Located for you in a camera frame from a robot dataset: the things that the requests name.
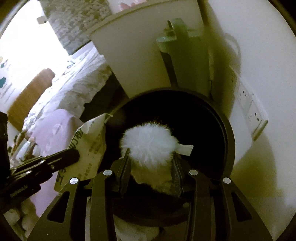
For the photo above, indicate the white fluffy pompom trash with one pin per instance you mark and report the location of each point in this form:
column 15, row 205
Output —
column 151, row 149

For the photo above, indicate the white wall power strip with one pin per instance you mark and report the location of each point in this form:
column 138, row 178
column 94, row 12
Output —
column 253, row 111

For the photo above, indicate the white bedside cabinet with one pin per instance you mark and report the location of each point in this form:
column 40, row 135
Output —
column 127, row 40

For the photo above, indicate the black round trash bin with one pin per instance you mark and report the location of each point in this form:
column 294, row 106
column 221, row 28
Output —
column 191, row 120

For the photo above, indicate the lilac tablecloth round table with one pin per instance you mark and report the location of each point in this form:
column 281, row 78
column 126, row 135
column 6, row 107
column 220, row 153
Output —
column 52, row 134

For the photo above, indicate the wooden bed footboard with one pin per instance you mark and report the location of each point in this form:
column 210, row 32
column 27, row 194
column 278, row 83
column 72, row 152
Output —
column 23, row 103

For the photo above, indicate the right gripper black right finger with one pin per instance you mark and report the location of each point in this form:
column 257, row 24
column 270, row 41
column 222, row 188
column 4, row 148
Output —
column 218, row 210

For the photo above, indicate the bed with white duvet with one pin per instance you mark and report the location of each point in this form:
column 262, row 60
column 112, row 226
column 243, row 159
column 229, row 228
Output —
column 83, row 78

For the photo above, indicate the green slim appliance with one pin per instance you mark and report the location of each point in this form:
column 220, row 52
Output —
column 185, row 56

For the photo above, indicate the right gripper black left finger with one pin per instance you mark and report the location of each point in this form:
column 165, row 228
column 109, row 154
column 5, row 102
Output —
column 82, row 204

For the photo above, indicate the white printed paper bag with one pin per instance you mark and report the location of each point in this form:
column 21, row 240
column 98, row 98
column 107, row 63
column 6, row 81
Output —
column 89, row 141

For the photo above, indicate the grey patterned headboard pillow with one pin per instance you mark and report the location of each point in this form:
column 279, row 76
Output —
column 71, row 19

